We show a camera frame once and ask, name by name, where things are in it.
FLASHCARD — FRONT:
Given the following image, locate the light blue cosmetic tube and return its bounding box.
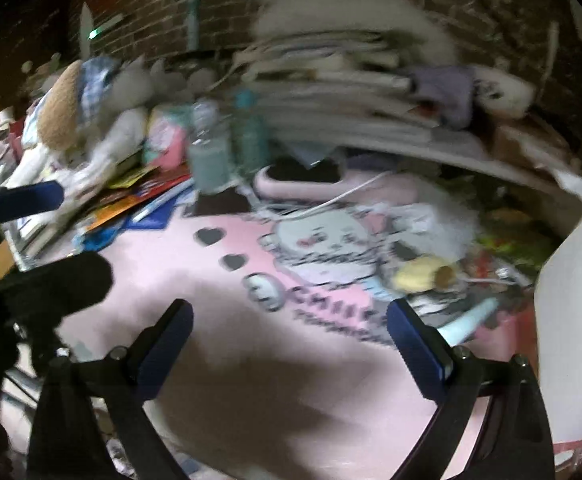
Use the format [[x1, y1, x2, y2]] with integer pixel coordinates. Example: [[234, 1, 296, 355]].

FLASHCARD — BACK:
[[437, 297, 499, 347]]

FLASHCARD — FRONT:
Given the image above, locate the yellow plush toy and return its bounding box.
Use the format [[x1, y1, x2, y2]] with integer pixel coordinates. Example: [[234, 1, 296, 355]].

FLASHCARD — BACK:
[[391, 256, 457, 294]]

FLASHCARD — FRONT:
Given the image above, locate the orange packet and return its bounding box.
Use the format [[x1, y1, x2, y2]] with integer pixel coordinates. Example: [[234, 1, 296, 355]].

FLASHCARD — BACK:
[[84, 195, 146, 232]]

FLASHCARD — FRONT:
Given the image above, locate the white plush toy with cap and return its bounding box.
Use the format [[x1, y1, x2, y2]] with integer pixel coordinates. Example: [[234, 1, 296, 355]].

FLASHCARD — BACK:
[[5, 56, 154, 202]]

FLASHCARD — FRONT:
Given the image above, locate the panda plush toy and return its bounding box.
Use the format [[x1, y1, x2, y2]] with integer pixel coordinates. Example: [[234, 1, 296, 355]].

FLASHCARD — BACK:
[[385, 178, 478, 262]]

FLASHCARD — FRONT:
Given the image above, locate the blue packet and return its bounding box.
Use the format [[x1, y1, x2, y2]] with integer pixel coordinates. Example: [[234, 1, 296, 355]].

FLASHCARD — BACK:
[[123, 196, 179, 231]]

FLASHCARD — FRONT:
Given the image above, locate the pink desk mat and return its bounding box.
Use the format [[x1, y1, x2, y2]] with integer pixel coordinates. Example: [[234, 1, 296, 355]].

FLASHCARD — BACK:
[[56, 194, 547, 480]]

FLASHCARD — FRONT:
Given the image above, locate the pink cartoon cardboard box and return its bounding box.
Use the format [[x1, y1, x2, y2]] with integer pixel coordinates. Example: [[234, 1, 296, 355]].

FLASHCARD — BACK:
[[532, 167, 582, 466]]

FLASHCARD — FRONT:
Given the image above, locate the pink kotex pack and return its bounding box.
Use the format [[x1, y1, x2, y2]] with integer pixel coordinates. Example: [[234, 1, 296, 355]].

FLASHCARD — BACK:
[[142, 103, 190, 171]]

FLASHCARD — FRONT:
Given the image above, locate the clear liquid bottle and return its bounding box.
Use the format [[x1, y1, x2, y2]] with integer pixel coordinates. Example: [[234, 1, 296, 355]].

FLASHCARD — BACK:
[[187, 99, 233, 195]]

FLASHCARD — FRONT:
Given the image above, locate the teal bottle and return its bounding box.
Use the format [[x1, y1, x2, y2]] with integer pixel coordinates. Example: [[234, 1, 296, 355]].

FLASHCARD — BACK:
[[231, 89, 270, 180]]

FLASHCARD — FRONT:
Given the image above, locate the purple cloth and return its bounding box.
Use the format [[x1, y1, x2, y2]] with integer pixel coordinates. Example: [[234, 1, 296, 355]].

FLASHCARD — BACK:
[[406, 65, 475, 130]]

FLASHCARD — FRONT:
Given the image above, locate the panda ceramic bowl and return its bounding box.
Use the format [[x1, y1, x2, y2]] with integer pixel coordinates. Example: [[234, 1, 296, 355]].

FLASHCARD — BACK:
[[471, 65, 536, 120]]

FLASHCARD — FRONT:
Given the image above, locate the stack of books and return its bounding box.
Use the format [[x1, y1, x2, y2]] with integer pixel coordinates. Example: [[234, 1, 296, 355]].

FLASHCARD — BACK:
[[233, 32, 485, 151]]

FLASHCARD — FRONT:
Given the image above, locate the white fluffy fur piece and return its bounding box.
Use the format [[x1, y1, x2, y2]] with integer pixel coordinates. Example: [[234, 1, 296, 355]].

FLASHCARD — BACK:
[[251, 0, 459, 66]]

